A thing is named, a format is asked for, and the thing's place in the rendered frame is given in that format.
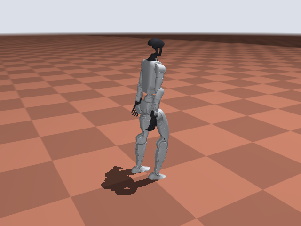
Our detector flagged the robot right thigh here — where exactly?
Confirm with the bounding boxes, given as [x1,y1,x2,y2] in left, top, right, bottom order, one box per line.
[149,108,169,148]

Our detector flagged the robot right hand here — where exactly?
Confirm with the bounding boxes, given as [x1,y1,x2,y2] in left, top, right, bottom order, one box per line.
[145,110,158,131]

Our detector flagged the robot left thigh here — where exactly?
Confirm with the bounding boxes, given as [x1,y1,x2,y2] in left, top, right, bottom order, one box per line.
[135,104,151,144]

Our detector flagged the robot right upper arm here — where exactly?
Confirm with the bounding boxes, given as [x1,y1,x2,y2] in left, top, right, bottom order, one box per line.
[155,63,166,93]

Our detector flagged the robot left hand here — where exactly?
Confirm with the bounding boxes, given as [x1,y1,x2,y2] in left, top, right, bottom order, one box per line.
[131,98,142,116]

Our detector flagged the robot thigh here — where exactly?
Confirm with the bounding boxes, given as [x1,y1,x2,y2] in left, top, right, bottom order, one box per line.
[135,104,151,144]
[149,108,169,148]

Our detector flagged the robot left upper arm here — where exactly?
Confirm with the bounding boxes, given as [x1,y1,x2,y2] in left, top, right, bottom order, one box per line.
[139,60,144,85]

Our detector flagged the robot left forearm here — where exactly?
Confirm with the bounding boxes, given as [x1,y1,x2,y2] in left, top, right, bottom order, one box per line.
[135,83,143,102]

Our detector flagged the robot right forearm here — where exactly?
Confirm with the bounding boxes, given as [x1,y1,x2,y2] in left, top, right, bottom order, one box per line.
[151,88,164,116]

